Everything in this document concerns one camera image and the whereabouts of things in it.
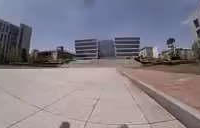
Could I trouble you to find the wide grey steps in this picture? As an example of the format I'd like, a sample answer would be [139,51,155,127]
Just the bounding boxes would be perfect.
[61,58,143,69]

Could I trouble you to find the building with striped floors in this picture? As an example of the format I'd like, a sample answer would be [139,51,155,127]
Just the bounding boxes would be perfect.
[74,35,141,60]

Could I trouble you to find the pale concrete slab plaza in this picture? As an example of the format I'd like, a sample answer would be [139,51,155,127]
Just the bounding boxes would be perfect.
[0,67,189,128]

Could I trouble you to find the white low building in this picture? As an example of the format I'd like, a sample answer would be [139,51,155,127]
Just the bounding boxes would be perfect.
[138,46,160,59]

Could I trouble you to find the low brown building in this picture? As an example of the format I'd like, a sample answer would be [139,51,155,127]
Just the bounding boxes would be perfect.
[30,45,76,63]

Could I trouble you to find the robot's own part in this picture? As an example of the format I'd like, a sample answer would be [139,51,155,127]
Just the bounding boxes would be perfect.
[58,121,71,128]
[117,123,130,128]

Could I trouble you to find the grey kerb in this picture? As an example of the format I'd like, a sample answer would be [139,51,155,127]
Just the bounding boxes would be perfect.
[116,68,200,128]

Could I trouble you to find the red brick pavement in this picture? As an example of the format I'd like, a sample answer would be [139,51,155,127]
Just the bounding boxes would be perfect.
[119,65,200,118]

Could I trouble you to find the row of small trees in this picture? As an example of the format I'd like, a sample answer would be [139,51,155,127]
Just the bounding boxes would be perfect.
[0,44,31,66]

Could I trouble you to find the large grey building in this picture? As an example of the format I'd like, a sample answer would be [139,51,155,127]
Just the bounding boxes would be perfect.
[0,13,33,64]

